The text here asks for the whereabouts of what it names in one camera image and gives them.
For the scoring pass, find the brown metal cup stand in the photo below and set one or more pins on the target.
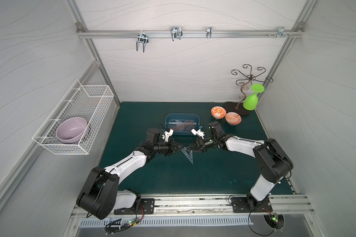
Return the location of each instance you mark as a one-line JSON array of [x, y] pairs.
[[245, 82]]

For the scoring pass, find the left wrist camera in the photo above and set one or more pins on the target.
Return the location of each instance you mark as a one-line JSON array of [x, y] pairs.
[[167, 134]]

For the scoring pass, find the orange patterned bowl left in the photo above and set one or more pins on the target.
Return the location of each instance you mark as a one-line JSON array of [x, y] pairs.
[[218, 112]]

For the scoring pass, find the metal hook small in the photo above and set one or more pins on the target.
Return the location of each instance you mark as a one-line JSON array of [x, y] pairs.
[[209, 32]]

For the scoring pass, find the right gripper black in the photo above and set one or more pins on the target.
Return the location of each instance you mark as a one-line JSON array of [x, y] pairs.
[[200, 144]]

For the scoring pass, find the metal hook middle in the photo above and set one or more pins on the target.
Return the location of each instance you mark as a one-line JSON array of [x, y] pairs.
[[176, 33]]

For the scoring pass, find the white wire basket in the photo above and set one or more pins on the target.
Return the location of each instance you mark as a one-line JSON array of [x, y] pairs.
[[90, 102]]

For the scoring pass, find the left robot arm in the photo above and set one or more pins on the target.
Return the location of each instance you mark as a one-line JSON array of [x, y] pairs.
[[100, 193]]

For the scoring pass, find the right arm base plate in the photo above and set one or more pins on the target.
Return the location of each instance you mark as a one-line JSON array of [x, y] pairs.
[[248, 204]]

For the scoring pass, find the blue plastic storage box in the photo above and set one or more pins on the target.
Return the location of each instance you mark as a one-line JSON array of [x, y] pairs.
[[181, 116]]

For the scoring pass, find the metal hook left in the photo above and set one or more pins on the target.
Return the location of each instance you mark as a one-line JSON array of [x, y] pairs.
[[142, 39]]

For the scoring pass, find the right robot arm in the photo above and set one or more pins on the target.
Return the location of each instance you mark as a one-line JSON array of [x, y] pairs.
[[273, 162]]

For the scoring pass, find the green table mat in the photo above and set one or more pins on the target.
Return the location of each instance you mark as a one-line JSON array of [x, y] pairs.
[[213, 172]]

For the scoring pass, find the aluminium rail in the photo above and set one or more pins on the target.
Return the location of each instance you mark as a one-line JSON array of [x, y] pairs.
[[217, 204], [187, 34]]

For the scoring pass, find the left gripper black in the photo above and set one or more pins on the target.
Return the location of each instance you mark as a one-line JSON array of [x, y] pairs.
[[172, 147]]

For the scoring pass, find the metal hook right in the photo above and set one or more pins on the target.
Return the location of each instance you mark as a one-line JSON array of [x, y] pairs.
[[280, 34]]

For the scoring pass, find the clear triangle ruler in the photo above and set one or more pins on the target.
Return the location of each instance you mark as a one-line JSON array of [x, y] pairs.
[[188, 154]]

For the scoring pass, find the green plastic goblet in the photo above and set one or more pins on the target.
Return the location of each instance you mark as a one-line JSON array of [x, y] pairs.
[[252, 100]]

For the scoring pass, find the aluminium top rail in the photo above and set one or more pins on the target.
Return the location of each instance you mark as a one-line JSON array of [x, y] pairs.
[[187, 34]]

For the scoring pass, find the aluminium front rail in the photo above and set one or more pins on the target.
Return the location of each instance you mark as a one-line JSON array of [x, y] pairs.
[[217, 204]]

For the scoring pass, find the lilac bowl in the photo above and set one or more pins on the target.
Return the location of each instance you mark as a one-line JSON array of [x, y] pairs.
[[71, 130]]

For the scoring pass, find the white cable duct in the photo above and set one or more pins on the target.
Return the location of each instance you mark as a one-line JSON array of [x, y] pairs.
[[172, 221]]

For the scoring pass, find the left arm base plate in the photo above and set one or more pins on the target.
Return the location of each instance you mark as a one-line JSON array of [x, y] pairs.
[[141, 206]]

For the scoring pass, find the thin clear straight ruler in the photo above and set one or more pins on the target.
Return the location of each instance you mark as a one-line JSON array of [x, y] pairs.
[[182, 121]]

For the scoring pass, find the stencil ruler large dark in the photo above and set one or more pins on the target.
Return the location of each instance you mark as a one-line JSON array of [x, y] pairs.
[[183, 127]]

